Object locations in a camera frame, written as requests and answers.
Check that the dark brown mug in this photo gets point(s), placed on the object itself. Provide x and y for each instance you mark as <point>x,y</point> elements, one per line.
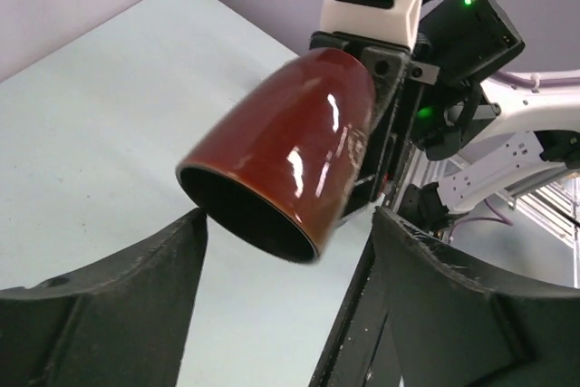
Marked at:
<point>278,169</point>

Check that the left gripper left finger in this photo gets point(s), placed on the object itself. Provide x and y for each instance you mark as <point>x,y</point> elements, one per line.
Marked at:
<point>121,321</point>

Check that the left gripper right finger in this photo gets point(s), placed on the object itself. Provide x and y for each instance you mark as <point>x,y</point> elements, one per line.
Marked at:
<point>419,312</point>

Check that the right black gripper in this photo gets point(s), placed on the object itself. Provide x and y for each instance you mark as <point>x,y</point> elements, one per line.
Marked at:
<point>426,76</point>

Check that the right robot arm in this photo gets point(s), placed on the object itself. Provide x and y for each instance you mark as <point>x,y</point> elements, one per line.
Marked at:
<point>539,121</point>

